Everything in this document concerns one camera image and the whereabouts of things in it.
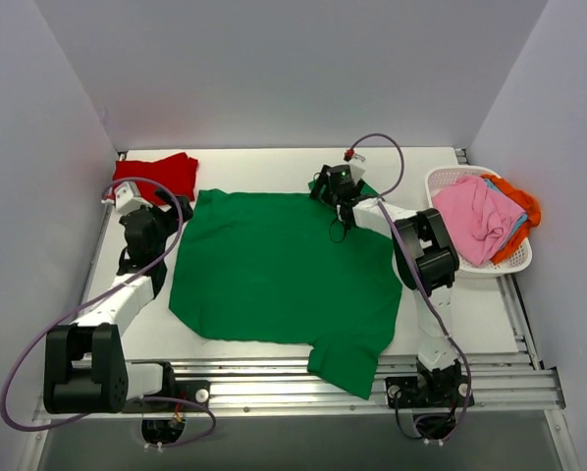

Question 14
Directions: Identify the aluminium rail frame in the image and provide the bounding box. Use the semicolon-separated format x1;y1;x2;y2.
31;146;567;422

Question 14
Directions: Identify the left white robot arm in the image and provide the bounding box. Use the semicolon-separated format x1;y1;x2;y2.
43;187;192;414

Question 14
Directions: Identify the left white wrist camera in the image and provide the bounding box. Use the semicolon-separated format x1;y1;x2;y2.
102;182;151;215

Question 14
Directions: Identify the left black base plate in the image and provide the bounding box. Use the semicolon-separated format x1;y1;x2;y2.
122;379;211;414

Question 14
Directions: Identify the folded red t-shirt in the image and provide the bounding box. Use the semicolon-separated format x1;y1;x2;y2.
113;152;199;201

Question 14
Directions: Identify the orange t-shirt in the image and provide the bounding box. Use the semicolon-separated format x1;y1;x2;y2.
481;174;542;265

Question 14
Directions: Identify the white plastic laundry basket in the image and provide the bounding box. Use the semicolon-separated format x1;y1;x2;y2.
424;165;532;278

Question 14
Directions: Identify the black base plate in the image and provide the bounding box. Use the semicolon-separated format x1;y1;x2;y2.
122;379;211;414
384;375;475;409

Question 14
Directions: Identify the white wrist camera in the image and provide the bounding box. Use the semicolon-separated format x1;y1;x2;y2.
102;182;151;215
344;148;367;183

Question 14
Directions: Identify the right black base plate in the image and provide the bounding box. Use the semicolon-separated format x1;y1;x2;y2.
384;375;475;409

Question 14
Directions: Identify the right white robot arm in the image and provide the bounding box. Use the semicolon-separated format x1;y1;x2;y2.
310;164;464;405

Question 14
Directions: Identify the light blue t-shirt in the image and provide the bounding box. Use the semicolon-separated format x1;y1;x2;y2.
481;178;527;252

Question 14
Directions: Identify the green t-shirt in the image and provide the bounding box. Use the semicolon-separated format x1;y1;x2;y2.
169;189;402;399

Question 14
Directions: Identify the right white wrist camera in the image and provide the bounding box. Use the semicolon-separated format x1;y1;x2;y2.
344;148;367;183

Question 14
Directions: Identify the pink t-shirt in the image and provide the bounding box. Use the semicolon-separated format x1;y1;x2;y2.
432;175;497;266

